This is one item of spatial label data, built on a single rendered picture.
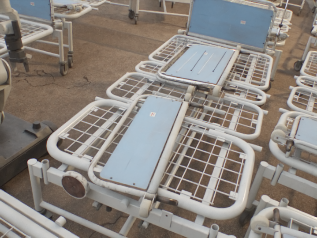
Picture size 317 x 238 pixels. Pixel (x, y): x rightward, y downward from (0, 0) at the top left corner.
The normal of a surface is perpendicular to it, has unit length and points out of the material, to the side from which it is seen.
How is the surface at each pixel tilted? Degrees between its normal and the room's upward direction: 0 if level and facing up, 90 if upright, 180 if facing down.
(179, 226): 90
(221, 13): 90
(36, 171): 90
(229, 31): 90
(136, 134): 1
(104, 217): 0
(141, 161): 1
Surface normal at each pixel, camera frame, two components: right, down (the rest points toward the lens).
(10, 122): 0.11, -0.84
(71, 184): -0.36, 0.46
